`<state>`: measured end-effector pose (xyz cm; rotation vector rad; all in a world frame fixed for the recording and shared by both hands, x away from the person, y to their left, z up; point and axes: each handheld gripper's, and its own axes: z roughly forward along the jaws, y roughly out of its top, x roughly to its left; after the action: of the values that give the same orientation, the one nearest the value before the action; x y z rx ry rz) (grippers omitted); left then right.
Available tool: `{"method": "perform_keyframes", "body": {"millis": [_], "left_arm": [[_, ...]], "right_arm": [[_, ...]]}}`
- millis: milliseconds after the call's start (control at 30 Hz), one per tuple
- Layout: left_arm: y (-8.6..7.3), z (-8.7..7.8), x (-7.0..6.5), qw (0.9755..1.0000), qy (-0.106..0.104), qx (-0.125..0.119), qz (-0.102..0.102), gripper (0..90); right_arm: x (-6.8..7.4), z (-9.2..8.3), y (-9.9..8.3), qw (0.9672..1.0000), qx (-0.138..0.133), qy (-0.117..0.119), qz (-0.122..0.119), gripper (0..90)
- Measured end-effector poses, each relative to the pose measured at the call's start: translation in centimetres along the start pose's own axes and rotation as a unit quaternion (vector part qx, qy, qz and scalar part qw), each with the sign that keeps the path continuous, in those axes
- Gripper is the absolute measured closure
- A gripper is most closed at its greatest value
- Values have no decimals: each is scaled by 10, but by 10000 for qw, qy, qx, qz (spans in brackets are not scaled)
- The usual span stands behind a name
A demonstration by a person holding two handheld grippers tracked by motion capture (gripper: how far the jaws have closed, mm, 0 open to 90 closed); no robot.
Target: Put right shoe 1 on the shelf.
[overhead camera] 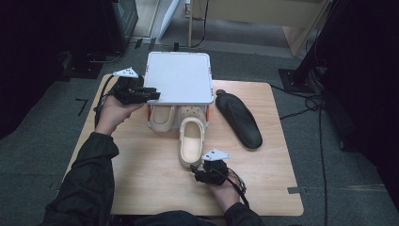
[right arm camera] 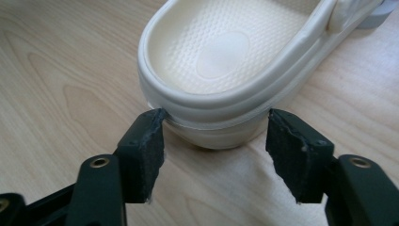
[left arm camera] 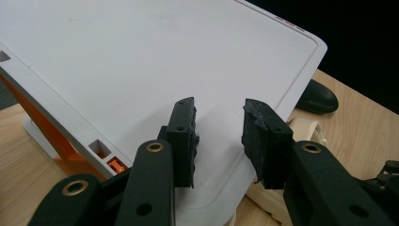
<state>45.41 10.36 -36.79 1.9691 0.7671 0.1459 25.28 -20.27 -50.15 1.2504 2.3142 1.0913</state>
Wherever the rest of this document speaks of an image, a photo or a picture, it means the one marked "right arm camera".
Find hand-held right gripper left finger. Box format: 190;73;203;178
113;107;168;204

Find white clog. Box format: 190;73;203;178
136;0;385;151

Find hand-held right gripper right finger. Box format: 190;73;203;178
265;107;336;204

